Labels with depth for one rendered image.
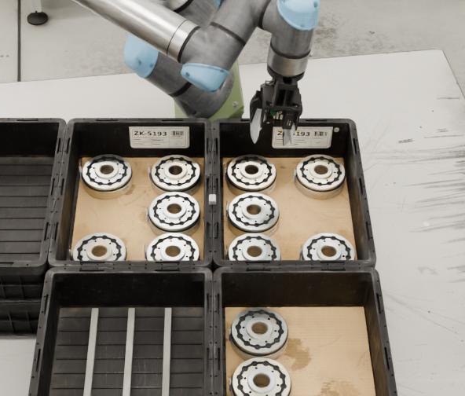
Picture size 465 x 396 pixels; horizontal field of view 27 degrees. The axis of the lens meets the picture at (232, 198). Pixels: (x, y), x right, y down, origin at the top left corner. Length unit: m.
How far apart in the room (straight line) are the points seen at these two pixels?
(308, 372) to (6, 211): 0.70
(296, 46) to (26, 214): 0.66
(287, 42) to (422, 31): 2.19
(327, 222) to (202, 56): 0.46
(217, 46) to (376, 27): 2.19
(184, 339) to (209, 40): 0.54
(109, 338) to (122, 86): 0.87
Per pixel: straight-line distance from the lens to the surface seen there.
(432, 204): 2.26
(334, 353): 1.81
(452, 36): 3.92
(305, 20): 1.73
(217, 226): 1.87
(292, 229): 1.98
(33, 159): 2.15
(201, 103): 2.21
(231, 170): 2.05
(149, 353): 1.80
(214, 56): 1.76
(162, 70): 2.16
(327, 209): 2.03
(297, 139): 2.09
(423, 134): 2.42
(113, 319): 1.85
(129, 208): 2.02
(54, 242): 1.84
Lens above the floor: 2.31
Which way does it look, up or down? 47 degrees down
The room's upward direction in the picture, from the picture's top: 2 degrees clockwise
